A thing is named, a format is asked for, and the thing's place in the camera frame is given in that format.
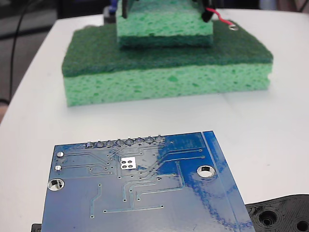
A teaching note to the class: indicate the small green sponge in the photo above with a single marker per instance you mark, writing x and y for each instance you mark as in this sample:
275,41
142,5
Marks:
164,24

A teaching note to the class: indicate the large green scouring sponge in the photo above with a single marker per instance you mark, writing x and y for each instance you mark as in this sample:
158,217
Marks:
169,82

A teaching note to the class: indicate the blue plastic part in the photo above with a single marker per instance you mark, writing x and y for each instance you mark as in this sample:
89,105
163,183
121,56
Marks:
113,5

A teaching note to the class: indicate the grey metal block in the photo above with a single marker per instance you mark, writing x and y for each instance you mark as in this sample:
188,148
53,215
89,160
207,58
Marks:
109,16

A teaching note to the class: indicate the blue circuit board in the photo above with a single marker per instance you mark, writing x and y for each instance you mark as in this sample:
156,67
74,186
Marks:
144,205

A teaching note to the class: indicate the black upright post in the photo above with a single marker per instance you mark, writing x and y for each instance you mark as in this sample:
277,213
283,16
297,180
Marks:
124,8

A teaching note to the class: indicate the black printed bracket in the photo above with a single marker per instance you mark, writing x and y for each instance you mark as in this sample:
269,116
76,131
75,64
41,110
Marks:
277,212

